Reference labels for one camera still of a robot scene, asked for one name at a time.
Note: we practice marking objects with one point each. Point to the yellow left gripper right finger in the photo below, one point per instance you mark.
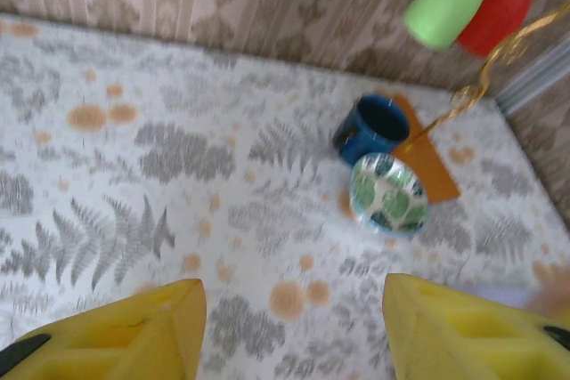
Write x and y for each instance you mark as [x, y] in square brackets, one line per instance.
[467, 340]

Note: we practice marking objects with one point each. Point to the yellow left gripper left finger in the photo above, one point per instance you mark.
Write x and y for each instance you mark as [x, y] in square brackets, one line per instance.
[124, 335]

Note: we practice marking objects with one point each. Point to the green leaf print bowl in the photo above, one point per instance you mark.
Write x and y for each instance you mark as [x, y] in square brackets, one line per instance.
[387, 195]

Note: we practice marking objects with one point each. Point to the floral print table cover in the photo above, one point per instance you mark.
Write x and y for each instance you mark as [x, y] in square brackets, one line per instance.
[178, 175]

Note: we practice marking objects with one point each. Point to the dark blue ceramic mug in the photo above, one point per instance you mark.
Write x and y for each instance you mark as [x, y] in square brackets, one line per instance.
[369, 131]

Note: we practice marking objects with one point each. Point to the red plastic goblet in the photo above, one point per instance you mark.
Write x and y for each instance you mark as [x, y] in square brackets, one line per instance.
[503, 15]

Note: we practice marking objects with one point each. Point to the green plastic goblet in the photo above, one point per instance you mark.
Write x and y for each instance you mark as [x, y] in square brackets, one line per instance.
[445, 6]

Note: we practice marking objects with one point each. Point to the aluminium profile frame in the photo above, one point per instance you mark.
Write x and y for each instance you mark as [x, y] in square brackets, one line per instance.
[534, 73]

